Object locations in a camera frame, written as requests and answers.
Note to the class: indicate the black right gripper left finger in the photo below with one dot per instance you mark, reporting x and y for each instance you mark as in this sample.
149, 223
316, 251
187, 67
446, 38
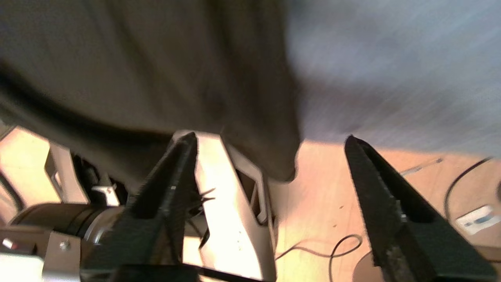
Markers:
156, 235

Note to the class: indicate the white wall socket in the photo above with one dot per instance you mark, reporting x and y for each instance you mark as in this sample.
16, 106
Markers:
475, 220

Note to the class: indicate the black moon print t-shirt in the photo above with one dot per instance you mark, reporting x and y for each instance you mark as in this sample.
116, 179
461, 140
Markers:
156, 70

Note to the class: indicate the blue bed sheet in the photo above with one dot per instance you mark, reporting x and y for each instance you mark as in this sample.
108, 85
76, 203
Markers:
391, 70

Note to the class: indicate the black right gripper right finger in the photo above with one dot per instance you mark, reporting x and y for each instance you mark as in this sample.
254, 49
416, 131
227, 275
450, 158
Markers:
415, 243

